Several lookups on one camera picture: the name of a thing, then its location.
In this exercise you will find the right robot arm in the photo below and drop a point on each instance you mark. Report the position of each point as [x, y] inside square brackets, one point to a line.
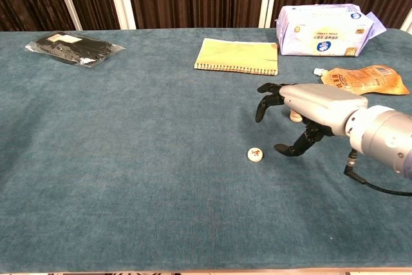
[383, 136]

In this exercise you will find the brown spout pouch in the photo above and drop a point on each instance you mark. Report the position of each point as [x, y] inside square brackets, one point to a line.
[370, 80]

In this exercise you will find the blue felt table cover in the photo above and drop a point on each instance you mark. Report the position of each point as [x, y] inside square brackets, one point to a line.
[128, 159]

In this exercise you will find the black garment in clear bag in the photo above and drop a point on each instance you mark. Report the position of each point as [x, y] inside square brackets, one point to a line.
[74, 50]

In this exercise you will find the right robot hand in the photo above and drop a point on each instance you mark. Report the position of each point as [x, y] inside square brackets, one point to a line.
[322, 104]

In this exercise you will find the spiral-bound paper notebook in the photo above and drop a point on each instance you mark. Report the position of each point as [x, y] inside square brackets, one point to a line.
[235, 56]

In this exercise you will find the white tissue pack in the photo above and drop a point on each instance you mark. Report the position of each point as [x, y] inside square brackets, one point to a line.
[322, 33]

